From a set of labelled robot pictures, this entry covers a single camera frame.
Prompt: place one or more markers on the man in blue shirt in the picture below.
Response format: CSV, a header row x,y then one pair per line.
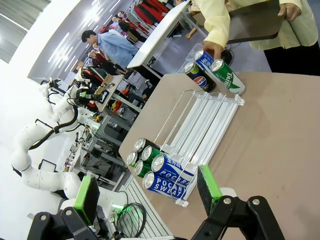
x,y
112,47

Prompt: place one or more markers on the black Pepsi can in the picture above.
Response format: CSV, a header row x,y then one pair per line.
x,y
141,144
132,159
201,78

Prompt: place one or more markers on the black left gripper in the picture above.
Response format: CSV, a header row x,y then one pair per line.
x,y
81,98

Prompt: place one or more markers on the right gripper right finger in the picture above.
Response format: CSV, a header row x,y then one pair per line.
x,y
207,190

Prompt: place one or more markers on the dark brown serving tray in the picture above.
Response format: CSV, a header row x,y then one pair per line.
x,y
252,22

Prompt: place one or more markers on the small white table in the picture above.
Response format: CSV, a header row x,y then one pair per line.
x,y
160,32

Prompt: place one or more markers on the green soda can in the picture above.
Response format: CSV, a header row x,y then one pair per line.
x,y
150,153
141,169

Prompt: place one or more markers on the yellow-sleeved right forearm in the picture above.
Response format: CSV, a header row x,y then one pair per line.
x,y
216,22

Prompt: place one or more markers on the seated person in dark red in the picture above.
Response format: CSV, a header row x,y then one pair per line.
x,y
100,61

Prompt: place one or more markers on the red garments on rack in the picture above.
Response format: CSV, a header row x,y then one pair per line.
x,y
150,8

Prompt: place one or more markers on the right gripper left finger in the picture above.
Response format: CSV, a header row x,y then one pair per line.
x,y
86,200

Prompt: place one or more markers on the workbench with black sign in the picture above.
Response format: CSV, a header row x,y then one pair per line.
x,y
107,92

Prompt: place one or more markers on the person's right hand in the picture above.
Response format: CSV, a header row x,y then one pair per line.
x,y
213,48

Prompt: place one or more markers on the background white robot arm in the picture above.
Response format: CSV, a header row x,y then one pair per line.
x,y
46,88

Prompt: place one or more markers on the green Chilsung cider can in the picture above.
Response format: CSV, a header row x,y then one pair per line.
x,y
228,77

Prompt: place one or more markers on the blue Pocari Sweat can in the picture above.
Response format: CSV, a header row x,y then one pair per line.
x,y
167,187
175,167
203,60

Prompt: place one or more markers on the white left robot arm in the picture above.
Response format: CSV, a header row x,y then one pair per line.
x,y
37,176

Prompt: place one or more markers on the person in yellow shirt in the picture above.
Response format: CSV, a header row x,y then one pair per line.
x,y
300,27

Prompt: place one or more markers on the clear acrylic can dispenser rack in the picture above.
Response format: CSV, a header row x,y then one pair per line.
x,y
212,130

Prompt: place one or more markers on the person's left hand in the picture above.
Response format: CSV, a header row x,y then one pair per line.
x,y
290,10

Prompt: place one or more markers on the slotted aluminium base plate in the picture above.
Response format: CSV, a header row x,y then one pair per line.
x,y
150,220

